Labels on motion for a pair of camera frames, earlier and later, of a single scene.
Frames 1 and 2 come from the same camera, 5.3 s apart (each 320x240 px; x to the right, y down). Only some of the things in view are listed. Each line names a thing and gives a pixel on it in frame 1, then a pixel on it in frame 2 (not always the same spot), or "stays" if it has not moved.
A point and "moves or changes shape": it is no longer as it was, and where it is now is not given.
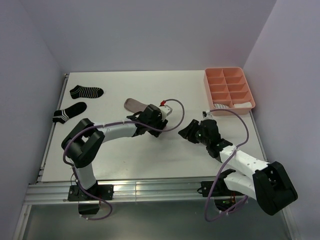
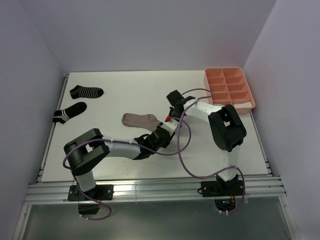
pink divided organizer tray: (228, 88) stays
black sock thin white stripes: (80, 91) stays
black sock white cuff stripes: (62, 116) stays
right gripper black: (188, 132) → (172, 110)
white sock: (245, 105) stays
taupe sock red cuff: (133, 106) moves or changes shape
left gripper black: (161, 123) → (166, 143)
